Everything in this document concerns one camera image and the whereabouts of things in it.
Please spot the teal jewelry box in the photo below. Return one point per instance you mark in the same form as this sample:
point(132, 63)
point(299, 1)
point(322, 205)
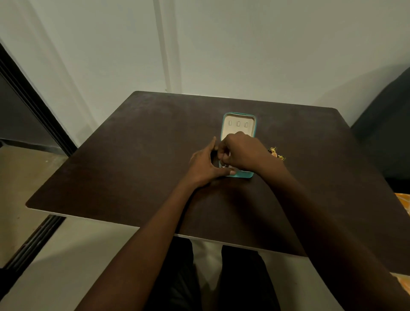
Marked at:
point(238, 119)

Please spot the black door frame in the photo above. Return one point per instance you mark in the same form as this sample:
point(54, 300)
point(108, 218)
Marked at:
point(35, 105)

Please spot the black floor door track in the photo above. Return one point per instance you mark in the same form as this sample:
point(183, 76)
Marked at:
point(32, 246)

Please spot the person's left forearm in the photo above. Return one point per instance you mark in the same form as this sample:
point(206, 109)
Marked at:
point(144, 250)

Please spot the person's left hand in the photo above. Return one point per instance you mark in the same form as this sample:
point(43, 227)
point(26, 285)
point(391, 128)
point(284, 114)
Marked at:
point(200, 169)

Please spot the orange patterned bed cloth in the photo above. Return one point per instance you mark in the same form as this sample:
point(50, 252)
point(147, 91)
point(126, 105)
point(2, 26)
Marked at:
point(404, 202)

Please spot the pile of assorted jewelry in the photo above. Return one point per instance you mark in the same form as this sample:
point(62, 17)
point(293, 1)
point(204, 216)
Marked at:
point(274, 153)

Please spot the black trousers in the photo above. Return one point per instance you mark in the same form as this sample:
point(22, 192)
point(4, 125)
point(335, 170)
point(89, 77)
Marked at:
point(243, 282)

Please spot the dark grey upholstered chair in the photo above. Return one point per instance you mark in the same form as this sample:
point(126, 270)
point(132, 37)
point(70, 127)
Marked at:
point(387, 137)

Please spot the white wall conduit strip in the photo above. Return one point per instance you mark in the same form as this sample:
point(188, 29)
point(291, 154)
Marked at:
point(168, 48)

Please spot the person's right forearm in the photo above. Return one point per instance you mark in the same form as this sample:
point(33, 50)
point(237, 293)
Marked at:
point(326, 234)

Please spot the person's right hand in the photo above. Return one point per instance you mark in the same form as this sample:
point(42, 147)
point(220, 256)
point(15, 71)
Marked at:
point(246, 152)

